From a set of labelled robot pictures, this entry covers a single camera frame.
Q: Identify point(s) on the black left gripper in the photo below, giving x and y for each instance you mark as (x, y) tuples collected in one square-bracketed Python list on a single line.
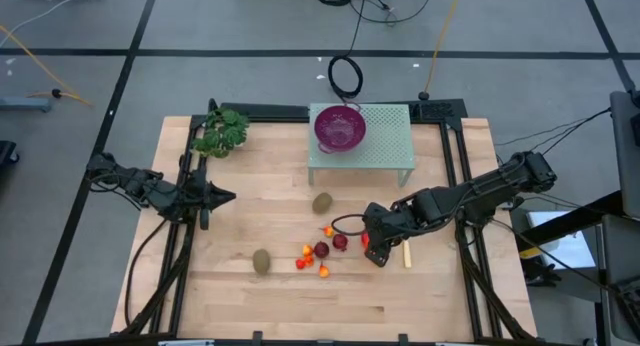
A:
[(197, 196)]

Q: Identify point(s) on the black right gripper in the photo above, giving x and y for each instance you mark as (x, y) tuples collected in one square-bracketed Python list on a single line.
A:
[(382, 226)]

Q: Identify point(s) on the red orange mango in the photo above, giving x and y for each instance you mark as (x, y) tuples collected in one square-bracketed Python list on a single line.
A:
[(365, 239)]

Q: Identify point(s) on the dark red pomegranate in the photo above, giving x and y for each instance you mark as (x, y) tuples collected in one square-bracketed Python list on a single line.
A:
[(340, 242), (321, 249)]

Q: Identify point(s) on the small orange fruit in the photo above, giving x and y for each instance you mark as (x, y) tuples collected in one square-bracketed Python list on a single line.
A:
[(328, 231), (307, 249)]

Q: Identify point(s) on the brown kiwi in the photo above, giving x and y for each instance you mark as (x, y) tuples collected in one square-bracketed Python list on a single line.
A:
[(322, 203), (261, 262)]

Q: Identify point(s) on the round yellow-orange fruit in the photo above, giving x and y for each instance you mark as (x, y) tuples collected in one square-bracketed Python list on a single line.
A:
[(324, 271)]

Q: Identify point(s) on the orange pear-shaped fruit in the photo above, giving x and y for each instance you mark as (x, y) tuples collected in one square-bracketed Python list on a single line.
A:
[(309, 260)]

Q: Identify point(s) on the small red fruit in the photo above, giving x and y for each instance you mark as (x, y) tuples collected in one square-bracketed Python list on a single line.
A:
[(300, 264)]

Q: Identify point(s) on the purple plastic colander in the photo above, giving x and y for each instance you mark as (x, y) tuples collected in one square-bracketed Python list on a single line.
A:
[(340, 128)]

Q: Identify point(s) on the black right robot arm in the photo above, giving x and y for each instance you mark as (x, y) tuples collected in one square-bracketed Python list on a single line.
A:
[(480, 191)]

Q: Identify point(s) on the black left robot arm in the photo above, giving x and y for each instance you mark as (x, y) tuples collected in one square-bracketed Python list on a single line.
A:
[(145, 186)]

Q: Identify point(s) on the green plant in white pot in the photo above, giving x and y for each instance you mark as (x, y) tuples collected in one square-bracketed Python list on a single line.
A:
[(220, 133)]

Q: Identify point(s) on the green perforated metal shelf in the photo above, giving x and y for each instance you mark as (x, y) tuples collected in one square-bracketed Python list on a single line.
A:
[(390, 136)]

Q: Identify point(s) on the white board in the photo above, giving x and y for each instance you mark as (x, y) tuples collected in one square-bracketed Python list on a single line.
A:
[(570, 246)]

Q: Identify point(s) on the grey table foot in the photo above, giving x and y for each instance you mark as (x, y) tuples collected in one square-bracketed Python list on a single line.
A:
[(25, 104)]

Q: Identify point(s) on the black floor object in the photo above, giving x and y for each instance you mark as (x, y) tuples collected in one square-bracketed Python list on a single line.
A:
[(6, 153)]

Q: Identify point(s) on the grey equipment cabinet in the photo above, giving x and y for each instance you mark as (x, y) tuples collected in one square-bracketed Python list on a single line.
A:
[(620, 256), (625, 156)]

